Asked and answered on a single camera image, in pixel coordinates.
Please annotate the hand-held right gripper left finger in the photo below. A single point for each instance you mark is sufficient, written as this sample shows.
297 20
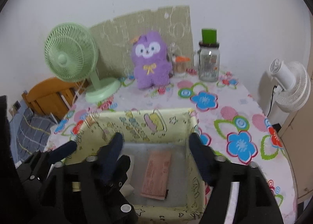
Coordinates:
113 155

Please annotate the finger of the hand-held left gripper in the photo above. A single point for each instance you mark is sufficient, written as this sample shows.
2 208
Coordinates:
123 170
63 151

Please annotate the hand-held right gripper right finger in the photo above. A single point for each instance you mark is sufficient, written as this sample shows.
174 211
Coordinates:
200 158

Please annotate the yellow printed fabric storage box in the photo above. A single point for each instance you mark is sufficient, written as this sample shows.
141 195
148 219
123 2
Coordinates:
156 126

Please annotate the pink flat packet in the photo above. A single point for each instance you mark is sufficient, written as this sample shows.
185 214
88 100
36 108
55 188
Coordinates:
156 175

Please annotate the grey plaid pillow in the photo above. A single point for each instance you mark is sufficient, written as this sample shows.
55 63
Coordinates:
36 131

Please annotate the blue bed sheet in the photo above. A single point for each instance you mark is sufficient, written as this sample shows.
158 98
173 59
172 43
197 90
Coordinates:
15 140

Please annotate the wooden chair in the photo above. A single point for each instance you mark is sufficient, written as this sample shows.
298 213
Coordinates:
46 96

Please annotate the small red white object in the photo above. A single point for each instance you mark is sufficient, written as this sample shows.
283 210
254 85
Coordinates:
192 70

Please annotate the cotton swab container orange lid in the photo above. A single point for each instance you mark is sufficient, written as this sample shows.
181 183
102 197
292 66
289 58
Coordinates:
179 67

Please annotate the glass jar with black lid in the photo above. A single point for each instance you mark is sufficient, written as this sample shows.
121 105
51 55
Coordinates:
209 65

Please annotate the purple plush toy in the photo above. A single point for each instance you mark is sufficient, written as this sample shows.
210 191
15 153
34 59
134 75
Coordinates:
150 67

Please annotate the green desk fan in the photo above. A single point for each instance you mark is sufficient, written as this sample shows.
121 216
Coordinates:
68 52

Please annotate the beige wooden cabinet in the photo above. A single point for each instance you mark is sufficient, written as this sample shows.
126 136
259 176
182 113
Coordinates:
298 140

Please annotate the white fan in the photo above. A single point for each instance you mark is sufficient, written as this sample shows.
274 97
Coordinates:
291 87

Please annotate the green patterned board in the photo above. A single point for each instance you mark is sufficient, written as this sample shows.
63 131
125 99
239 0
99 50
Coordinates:
115 35

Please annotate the green plastic cup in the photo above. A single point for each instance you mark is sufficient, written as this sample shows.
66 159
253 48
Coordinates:
209 35

